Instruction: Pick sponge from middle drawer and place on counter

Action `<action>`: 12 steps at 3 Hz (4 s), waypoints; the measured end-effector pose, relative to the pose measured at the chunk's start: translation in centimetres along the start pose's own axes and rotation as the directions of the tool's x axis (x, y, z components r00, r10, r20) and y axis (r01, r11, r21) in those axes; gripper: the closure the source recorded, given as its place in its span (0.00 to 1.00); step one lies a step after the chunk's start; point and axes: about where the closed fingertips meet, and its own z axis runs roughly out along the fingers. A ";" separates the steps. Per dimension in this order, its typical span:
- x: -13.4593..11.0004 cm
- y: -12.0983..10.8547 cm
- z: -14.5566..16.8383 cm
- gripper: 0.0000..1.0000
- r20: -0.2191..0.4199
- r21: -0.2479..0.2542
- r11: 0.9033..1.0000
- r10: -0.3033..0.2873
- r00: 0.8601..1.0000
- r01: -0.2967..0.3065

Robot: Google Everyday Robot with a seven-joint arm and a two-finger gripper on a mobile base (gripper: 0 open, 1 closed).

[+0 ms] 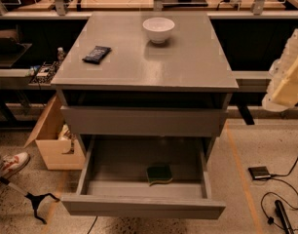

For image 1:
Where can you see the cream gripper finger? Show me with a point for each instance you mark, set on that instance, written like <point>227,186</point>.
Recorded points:
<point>282,91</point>

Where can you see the white orange sneaker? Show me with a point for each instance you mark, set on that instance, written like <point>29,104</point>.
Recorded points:
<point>11,164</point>

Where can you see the black foot pedal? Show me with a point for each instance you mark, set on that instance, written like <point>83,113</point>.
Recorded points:
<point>259,173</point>

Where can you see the green yellow sponge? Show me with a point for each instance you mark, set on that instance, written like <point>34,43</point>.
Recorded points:
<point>159,175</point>

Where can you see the white bowl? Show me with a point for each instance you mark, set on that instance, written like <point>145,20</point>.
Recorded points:
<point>158,30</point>

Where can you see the black power strip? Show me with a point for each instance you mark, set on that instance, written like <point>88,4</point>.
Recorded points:
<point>280,210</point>

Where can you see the open cardboard box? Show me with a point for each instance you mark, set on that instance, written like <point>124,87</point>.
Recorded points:
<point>59,150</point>

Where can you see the open grey middle drawer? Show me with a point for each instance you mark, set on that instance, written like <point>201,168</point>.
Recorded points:
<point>114,182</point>

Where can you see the small clear bottle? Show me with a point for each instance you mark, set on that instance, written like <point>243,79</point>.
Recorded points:
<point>60,55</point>

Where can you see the black grabber tool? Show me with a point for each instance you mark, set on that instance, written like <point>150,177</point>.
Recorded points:
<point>34,199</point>

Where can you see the grey drawer cabinet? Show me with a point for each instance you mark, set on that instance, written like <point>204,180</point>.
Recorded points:
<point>188,71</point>

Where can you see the closed grey top drawer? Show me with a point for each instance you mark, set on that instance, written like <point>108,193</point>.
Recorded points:
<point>115,121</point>

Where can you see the dark snack packet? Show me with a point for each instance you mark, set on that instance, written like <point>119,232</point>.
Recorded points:
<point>97,54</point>

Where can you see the tray of small parts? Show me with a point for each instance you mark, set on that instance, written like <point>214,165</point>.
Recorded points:
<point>44,74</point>

